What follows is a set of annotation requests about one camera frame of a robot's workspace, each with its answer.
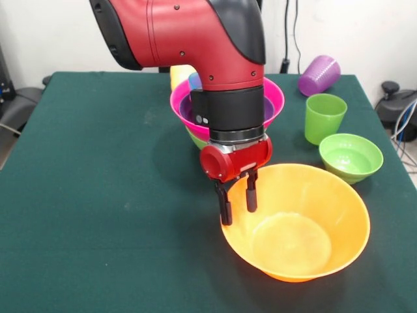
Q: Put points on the dark green tablecloth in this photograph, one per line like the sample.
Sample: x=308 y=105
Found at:
x=97 y=228

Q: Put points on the black robot column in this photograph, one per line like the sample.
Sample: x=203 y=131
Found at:
x=163 y=70

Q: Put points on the large orange bowl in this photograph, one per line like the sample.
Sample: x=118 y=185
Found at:
x=325 y=202

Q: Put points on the purple cup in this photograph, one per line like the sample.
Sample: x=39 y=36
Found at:
x=319 y=76

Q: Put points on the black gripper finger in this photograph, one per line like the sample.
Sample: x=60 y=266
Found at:
x=226 y=212
x=252 y=195

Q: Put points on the large pink bowl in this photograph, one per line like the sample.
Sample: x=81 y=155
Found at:
x=177 y=104

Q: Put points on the green cup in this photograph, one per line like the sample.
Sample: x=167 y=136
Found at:
x=324 y=120

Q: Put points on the medium green bowl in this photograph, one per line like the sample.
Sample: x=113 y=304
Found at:
x=198 y=140

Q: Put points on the small blue bowl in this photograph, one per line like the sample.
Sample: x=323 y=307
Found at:
x=194 y=81

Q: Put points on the small green bowl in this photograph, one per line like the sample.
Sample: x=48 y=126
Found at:
x=352 y=166

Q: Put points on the yellow cup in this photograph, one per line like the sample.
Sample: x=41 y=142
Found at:
x=177 y=76

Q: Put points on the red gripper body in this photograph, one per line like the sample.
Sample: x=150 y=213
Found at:
x=241 y=159

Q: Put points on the purple bowl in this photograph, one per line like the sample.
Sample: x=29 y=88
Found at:
x=185 y=111

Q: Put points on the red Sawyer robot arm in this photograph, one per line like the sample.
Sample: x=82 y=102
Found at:
x=189 y=39

